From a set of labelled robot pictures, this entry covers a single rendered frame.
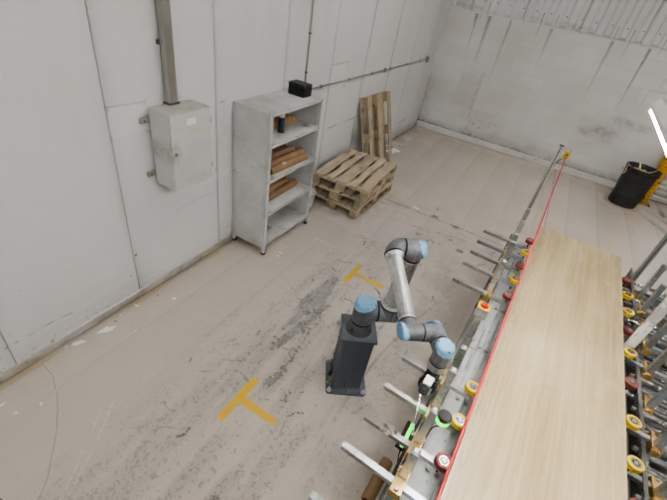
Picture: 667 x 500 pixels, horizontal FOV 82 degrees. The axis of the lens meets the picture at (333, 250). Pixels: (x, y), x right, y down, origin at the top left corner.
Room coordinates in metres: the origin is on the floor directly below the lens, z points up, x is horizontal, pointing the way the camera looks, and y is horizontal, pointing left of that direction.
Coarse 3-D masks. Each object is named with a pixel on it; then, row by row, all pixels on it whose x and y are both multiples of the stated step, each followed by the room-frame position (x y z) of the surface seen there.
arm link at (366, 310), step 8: (360, 296) 2.00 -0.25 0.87; (368, 296) 2.01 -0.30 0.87; (360, 304) 1.92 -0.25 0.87; (368, 304) 1.93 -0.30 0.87; (376, 304) 1.94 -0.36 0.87; (352, 312) 1.94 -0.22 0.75; (360, 312) 1.89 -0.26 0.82; (368, 312) 1.89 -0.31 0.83; (376, 312) 1.91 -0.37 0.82; (352, 320) 1.92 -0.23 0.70; (360, 320) 1.88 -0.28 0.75; (368, 320) 1.89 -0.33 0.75; (376, 320) 1.91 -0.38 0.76
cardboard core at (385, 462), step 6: (384, 456) 1.35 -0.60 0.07; (384, 462) 1.30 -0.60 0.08; (390, 462) 1.31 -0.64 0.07; (384, 468) 1.26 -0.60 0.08; (390, 468) 1.29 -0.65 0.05; (372, 480) 1.18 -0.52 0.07; (378, 480) 1.18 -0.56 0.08; (366, 486) 1.15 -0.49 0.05; (372, 486) 1.14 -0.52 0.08; (378, 486) 1.15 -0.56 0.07; (366, 492) 1.10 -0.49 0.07; (372, 492) 1.11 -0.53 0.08; (360, 498) 1.08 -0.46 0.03; (366, 498) 1.07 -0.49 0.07; (372, 498) 1.08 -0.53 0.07
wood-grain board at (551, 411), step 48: (576, 240) 3.35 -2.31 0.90; (528, 288) 2.42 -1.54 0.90; (576, 288) 2.55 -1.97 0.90; (528, 336) 1.88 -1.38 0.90; (576, 336) 1.97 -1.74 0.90; (528, 384) 1.49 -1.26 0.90; (576, 384) 1.55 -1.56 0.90; (624, 384) 1.63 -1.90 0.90; (480, 432) 1.13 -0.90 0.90; (528, 432) 1.18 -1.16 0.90; (576, 432) 1.23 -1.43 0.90; (624, 432) 1.29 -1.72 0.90; (480, 480) 0.89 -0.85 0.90; (528, 480) 0.93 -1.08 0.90; (576, 480) 0.97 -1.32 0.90; (624, 480) 1.02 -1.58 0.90
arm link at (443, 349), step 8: (432, 344) 1.28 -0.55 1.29; (440, 344) 1.25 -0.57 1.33; (448, 344) 1.26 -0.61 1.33; (432, 352) 1.26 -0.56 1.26; (440, 352) 1.22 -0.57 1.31; (448, 352) 1.22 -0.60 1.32; (432, 360) 1.23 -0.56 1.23; (440, 360) 1.21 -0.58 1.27; (448, 360) 1.21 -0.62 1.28; (440, 368) 1.21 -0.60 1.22
